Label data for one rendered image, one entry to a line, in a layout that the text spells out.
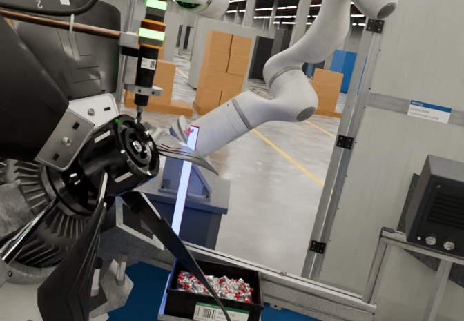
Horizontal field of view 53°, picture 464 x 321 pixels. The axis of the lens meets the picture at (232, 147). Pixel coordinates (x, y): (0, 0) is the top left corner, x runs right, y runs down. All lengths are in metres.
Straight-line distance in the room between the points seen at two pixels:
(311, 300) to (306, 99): 0.57
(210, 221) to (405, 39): 1.54
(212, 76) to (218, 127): 7.51
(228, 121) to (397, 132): 1.34
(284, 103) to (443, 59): 1.35
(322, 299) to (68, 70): 0.82
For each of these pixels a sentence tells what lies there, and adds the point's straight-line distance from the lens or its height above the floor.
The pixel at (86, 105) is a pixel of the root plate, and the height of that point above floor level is 1.26.
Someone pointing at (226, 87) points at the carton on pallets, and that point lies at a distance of 9.06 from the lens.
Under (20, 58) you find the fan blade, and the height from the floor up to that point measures 1.34.
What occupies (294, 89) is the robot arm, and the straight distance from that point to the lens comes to 1.43.
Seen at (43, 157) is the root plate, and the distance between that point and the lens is 0.74.
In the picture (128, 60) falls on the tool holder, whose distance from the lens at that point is 0.84.
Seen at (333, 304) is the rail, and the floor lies 0.83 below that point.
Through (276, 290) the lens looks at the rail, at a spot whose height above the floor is 0.82.
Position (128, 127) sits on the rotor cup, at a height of 1.25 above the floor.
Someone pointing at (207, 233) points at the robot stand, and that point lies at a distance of 1.48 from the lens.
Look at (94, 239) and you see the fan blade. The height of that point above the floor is 1.14.
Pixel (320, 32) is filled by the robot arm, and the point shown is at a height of 1.49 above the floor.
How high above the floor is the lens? 1.41
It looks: 12 degrees down
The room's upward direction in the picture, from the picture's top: 12 degrees clockwise
